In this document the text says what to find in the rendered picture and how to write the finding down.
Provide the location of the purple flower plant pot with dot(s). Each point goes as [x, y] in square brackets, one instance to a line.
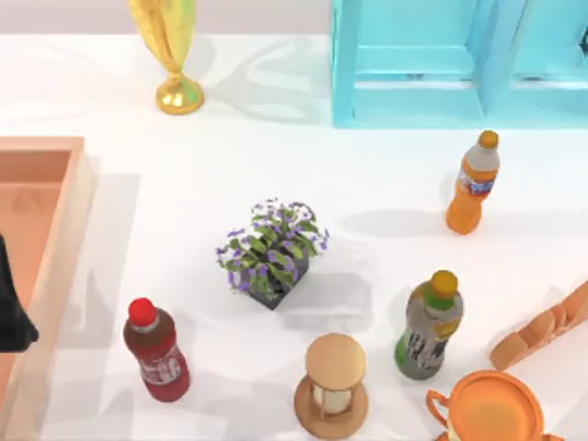
[273, 262]

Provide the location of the wooden hourglass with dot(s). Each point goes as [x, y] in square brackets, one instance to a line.
[331, 381]

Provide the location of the light blue rack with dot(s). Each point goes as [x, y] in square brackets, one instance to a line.
[413, 101]

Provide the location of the green and grey bottle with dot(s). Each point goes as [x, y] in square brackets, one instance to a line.
[427, 335]

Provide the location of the orange soda bottle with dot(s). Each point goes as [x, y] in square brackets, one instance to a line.
[471, 197]

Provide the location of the red cap cola bottle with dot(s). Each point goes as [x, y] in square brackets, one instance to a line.
[158, 358]

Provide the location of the gold trophy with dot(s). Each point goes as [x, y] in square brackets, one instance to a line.
[167, 41]

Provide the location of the salmon shallow box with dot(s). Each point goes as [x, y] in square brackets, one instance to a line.
[41, 220]

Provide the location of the orange slotted rack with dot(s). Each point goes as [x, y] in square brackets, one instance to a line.
[537, 331]

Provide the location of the orange trophy cup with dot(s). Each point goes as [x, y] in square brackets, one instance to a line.
[496, 409]

